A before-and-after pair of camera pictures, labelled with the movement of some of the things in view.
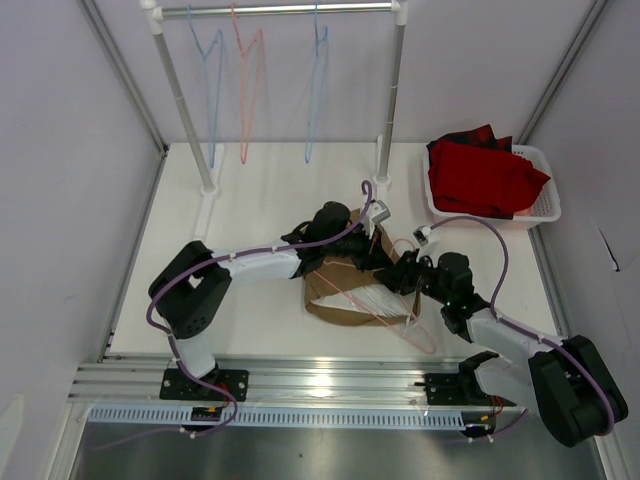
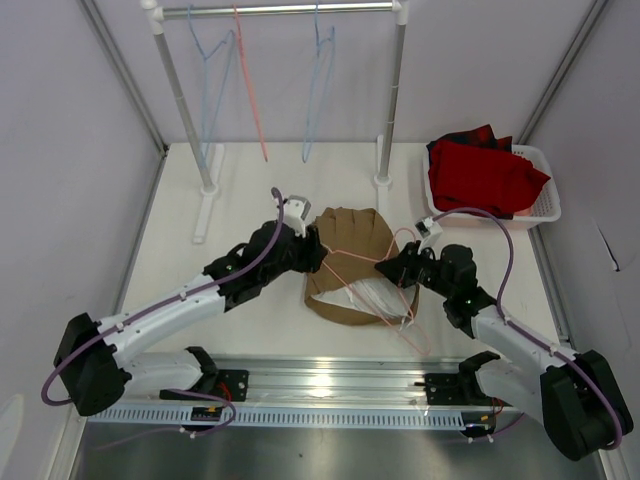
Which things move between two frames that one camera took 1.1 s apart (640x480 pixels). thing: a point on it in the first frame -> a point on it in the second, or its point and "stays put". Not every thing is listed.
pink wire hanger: x=415 y=301 -> x=361 y=300
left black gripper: x=373 y=257 -> x=311 y=252
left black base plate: x=176 y=385 stays put
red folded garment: x=473 y=172 stays put
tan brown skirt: x=340 y=291 stays put
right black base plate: x=457 y=390 stays put
